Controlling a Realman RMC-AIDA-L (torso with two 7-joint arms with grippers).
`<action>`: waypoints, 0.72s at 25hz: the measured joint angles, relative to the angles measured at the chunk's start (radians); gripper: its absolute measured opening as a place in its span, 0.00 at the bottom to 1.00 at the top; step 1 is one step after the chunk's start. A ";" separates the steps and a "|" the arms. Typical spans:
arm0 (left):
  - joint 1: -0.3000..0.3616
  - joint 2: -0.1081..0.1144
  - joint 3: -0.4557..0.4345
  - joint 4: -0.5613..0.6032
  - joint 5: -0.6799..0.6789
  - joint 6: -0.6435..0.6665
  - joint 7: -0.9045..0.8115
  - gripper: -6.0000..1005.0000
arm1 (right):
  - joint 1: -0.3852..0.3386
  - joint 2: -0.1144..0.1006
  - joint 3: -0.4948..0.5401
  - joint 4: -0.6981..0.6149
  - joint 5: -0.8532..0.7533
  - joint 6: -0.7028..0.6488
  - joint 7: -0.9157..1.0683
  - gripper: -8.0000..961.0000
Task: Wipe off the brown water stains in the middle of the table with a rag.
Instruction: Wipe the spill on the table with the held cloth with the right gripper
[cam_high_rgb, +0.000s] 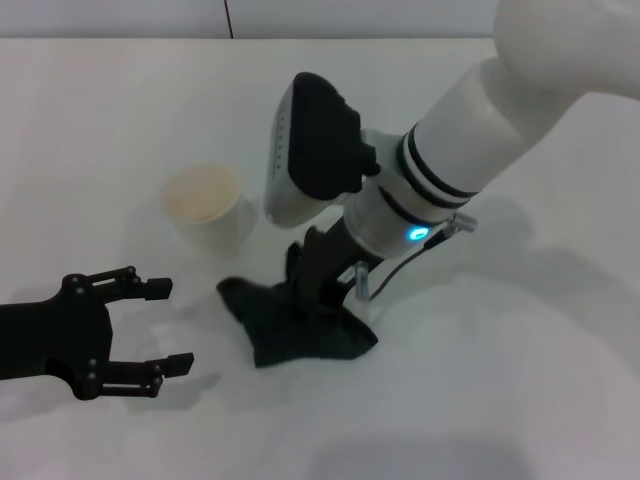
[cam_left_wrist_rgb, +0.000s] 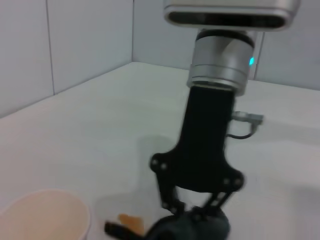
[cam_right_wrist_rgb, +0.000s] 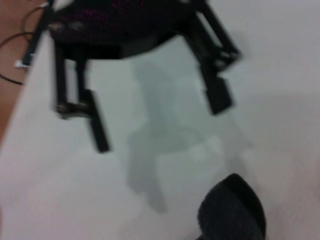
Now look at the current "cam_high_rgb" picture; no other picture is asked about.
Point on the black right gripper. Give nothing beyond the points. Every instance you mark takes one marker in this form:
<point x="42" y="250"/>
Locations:
<point x="330" y="265"/>

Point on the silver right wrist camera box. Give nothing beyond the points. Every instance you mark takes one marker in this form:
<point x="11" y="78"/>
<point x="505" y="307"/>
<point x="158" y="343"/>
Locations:
<point x="320" y="145"/>

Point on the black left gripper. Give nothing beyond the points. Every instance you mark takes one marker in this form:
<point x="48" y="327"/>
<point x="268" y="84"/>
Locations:
<point x="55" y="335"/>

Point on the dark blue rag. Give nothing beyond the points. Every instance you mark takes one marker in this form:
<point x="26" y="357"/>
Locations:
<point x="285" y="325"/>

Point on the white paper cup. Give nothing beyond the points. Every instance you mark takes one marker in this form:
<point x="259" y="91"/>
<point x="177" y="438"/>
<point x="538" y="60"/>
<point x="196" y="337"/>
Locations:
<point x="210" y="220"/>

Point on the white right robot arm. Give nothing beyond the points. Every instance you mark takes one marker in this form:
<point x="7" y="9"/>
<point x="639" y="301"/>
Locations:
<point x="480" y="130"/>

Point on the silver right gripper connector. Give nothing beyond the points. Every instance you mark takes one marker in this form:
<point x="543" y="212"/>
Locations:
<point x="361" y="281"/>

